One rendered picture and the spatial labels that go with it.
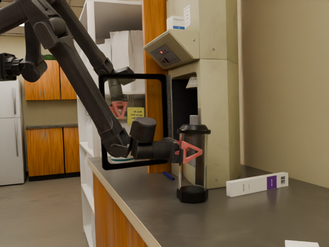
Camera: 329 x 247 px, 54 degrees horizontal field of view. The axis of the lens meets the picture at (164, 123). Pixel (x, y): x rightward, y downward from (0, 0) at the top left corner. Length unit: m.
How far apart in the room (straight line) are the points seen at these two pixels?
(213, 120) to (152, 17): 0.60
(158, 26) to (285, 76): 0.60
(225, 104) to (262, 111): 0.40
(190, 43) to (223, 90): 0.21
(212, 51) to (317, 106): 0.45
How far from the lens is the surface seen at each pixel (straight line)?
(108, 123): 0.94
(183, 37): 1.16
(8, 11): 1.00
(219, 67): 1.20
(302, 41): 1.40
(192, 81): 1.28
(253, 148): 1.65
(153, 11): 1.55
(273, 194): 1.16
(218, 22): 1.23
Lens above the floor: 1.24
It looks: 3 degrees down
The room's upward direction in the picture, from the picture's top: 2 degrees counter-clockwise
